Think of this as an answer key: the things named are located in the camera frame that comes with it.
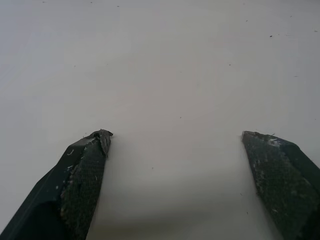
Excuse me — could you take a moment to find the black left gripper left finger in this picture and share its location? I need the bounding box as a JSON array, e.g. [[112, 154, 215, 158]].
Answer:
[[0, 129, 114, 240]]

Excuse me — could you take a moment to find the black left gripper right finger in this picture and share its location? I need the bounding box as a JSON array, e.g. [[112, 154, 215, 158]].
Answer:
[[241, 130, 320, 240]]

